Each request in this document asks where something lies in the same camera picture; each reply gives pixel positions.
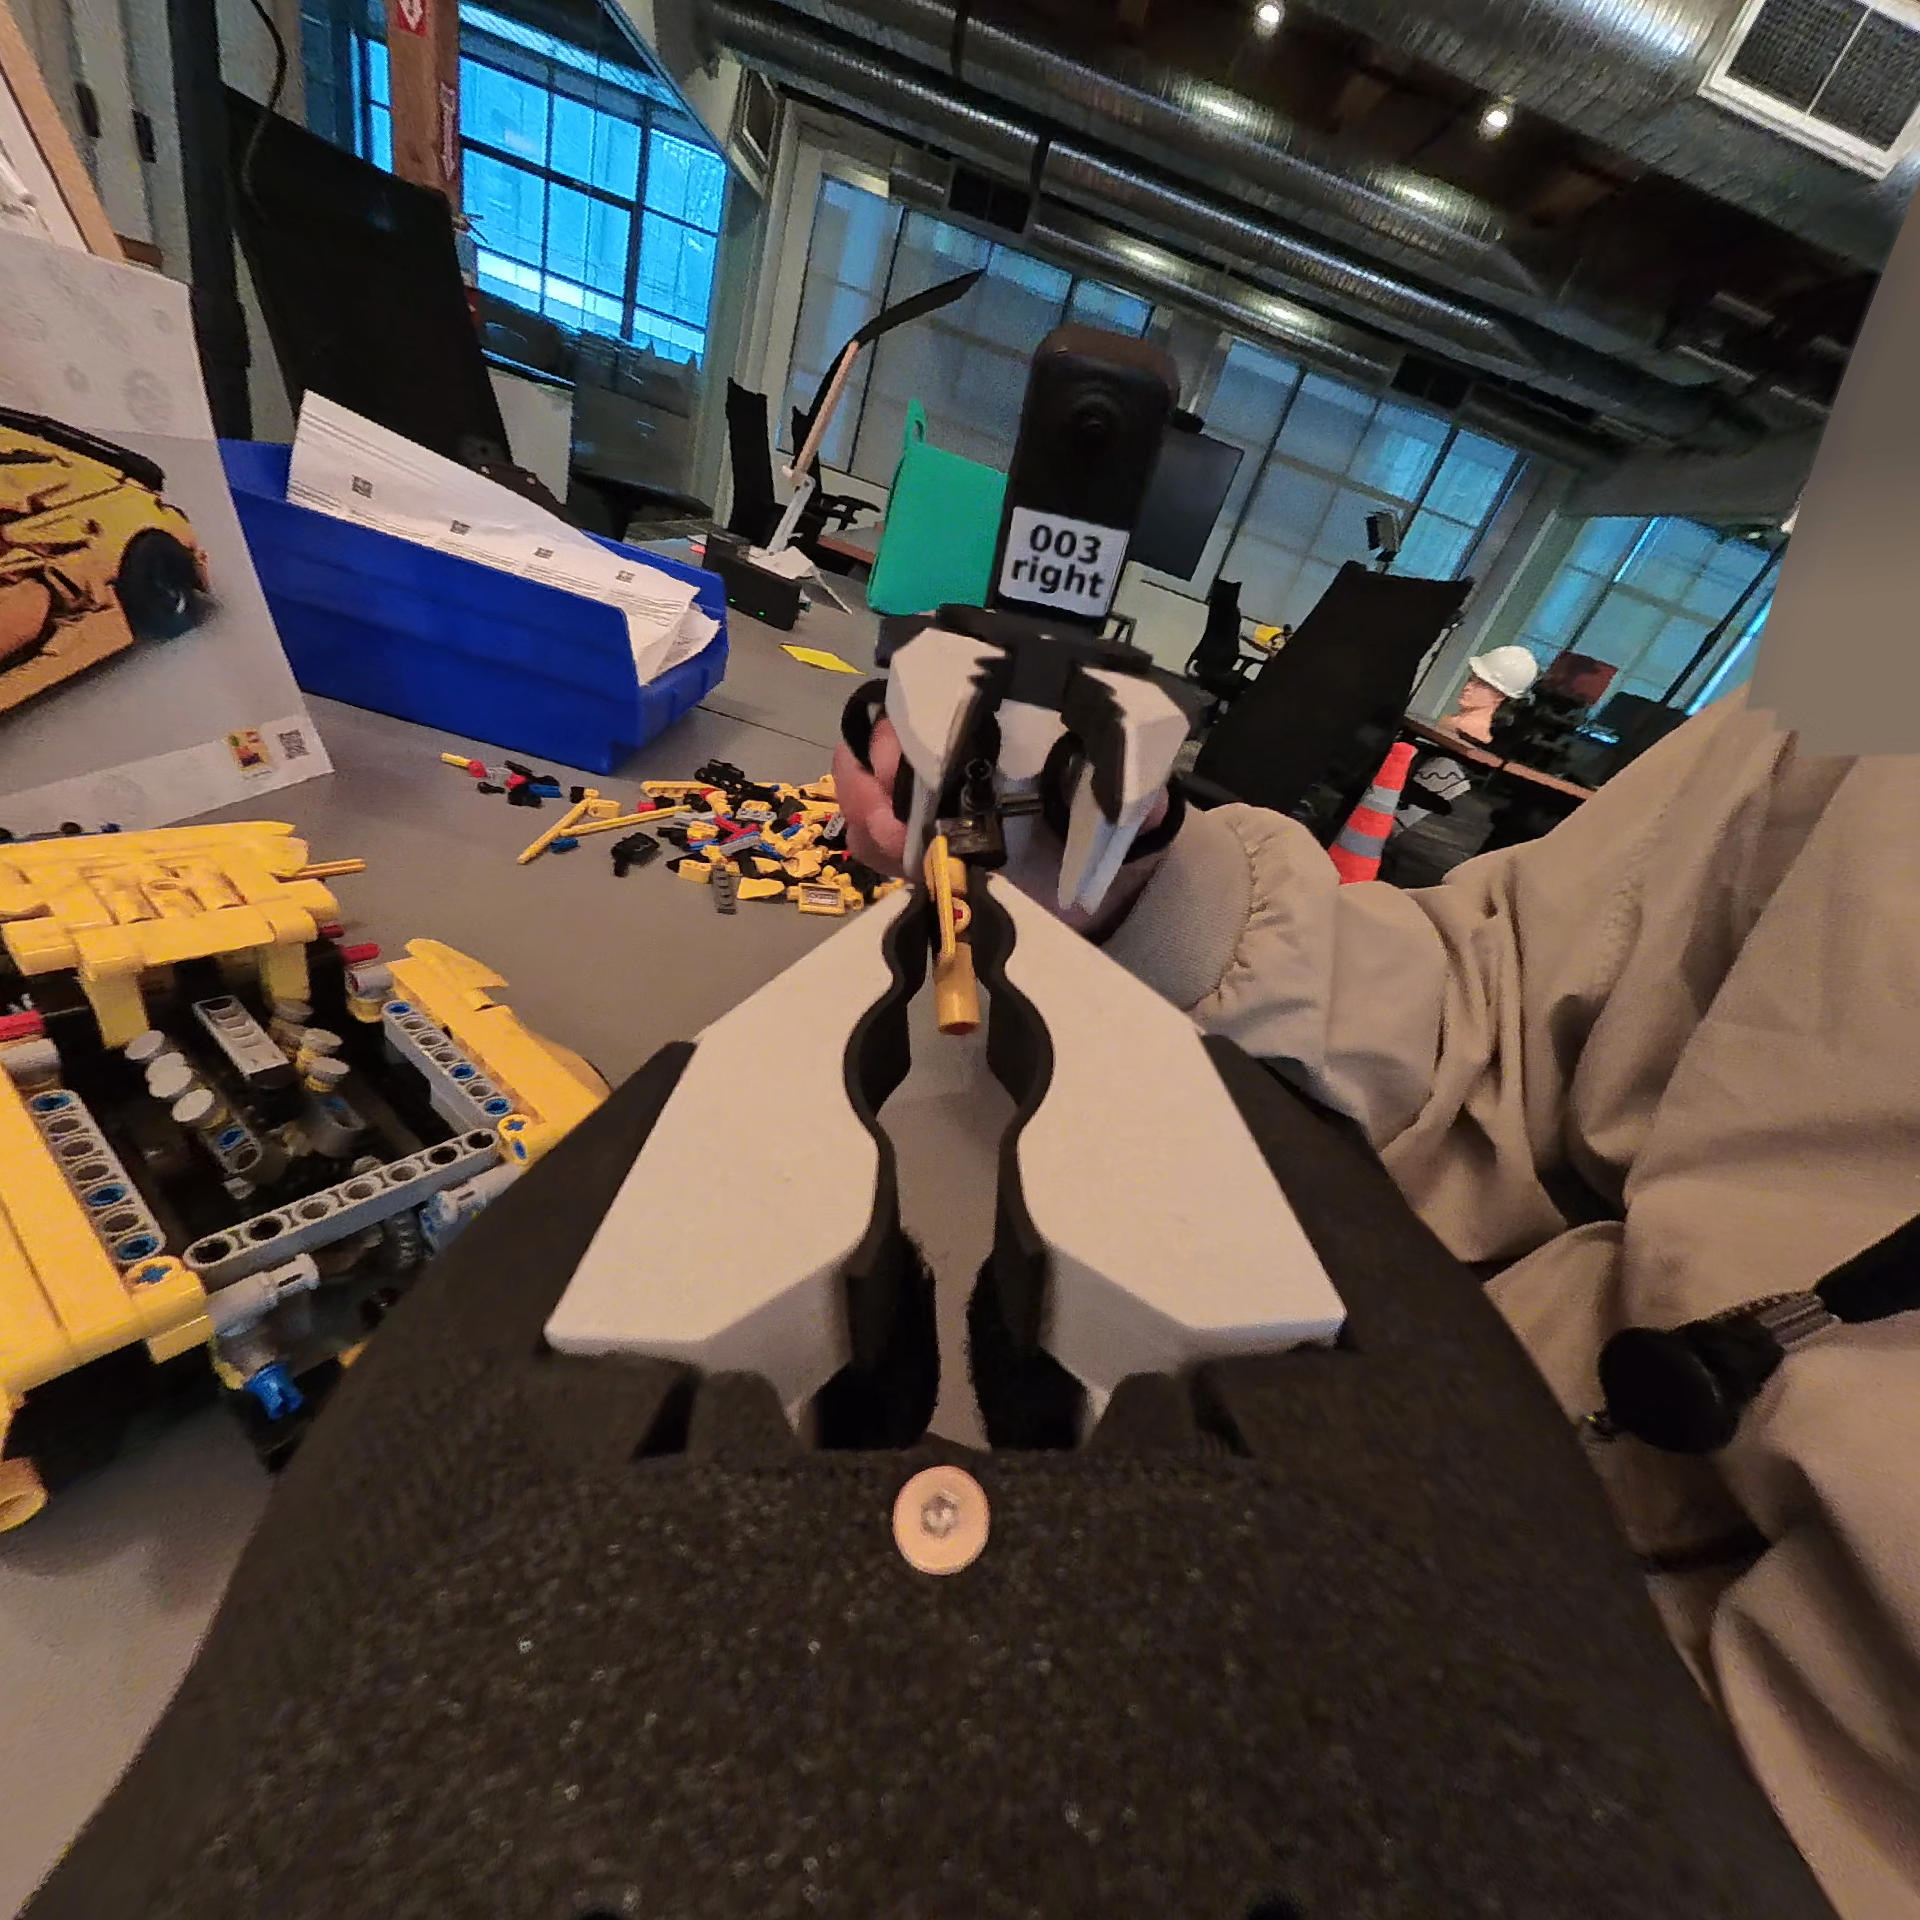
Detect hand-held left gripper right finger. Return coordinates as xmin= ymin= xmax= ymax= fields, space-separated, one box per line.
xmin=972 ymin=878 xmax=1346 ymax=1449

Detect black monitor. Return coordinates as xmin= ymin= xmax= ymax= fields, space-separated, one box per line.
xmin=225 ymin=83 xmax=513 ymax=452

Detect wall television screen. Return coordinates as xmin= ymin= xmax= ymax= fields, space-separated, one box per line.
xmin=1118 ymin=420 xmax=1249 ymax=590

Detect person's right hand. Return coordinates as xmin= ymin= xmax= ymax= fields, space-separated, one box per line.
xmin=832 ymin=719 xmax=913 ymax=876

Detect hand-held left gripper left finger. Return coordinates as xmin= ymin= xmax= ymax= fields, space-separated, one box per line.
xmin=544 ymin=887 xmax=940 ymax=1449

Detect pile of loose toy bricks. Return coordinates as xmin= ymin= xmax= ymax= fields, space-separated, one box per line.
xmin=516 ymin=757 xmax=911 ymax=921

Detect black electronic box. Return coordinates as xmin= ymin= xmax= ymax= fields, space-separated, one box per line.
xmin=703 ymin=528 xmax=811 ymax=633

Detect grey desk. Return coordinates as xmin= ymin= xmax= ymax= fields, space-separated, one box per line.
xmin=0 ymin=592 xmax=903 ymax=1920

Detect metal ventilation duct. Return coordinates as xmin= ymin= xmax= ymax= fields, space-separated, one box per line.
xmin=704 ymin=0 xmax=1894 ymax=436

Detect black high-back chair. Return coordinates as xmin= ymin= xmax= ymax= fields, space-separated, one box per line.
xmin=722 ymin=375 xmax=880 ymax=535

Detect yellow toy connector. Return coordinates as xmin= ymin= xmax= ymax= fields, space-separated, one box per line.
xmin=922 ymin=831 xmax=986 ymax=1037

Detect white paper bags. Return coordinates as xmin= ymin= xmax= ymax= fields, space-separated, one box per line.
xmin=286 ymin=391 xmax=722 ymax=683

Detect blue paned window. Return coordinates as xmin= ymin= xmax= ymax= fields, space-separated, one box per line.
xmin=352 ymin=16 xmax=729 ymax=368

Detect blue plastic bin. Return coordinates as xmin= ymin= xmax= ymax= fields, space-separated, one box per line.
xmin=218 ymin=435 xmax=732 ymax=777

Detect green felt bag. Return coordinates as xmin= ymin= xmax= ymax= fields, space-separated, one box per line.
xmin=865 ymin=397 xmax=1015 ymax=619

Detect yellow toy car model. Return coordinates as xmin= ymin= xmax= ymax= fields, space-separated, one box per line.
xmin=0 ymin=815 xmax=609 ymax=1532

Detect building instruction booklet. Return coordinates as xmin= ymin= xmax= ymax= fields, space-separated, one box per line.
xmin=0 ymin=223 xmax=336 ymax=833

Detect person's right forearm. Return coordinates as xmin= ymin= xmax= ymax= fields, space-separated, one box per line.
xmin=1102 ymin=689 xmax=1848 ymax=1248

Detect black partition panel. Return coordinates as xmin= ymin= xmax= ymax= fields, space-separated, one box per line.
xmin=1201 ymin=561 xmax=1480 ymax=841

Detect person's beige jacket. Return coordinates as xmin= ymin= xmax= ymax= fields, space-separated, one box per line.
xmin=1382 ymin=689 xmax=1920 ymax=1920

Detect black office chair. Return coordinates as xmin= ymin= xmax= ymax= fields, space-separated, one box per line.
xmin=1185 ymin=575 xmax=1255 ymax=693

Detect mannequin head white hard hat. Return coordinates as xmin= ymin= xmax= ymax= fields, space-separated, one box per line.
xmin=1463 ymin=644 xmax=1546 ymax=745

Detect white ceiling vent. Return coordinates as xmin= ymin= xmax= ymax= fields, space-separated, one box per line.
xmin=1698 ymin=0 xmax=1920 ymax=177

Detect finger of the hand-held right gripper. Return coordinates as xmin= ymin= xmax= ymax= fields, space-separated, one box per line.
xmin=884 ymin=630 xmax=1000 ymax=872
xmin=1057 ymin=667 xmax=1194 ymax=913

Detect orange traffic cone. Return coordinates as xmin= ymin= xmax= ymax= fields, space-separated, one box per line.
xmin=1329 ymin=737 xmax=1422 ymax=887

